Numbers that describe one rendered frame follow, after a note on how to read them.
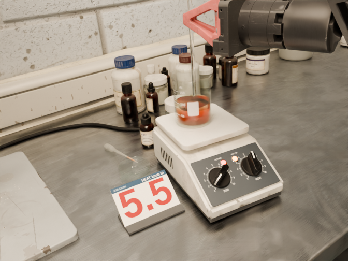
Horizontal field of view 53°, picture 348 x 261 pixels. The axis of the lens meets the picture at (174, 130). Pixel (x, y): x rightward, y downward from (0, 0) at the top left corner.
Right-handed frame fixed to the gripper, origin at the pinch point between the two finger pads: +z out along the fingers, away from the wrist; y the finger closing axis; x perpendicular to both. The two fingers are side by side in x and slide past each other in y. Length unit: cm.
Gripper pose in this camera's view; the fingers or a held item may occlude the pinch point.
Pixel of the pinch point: (189, 18)
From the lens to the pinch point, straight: 51.9
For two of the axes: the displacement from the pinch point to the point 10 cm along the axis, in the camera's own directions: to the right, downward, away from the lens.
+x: 0.8, 8.8, 4.6
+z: -7.9, -2.3, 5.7
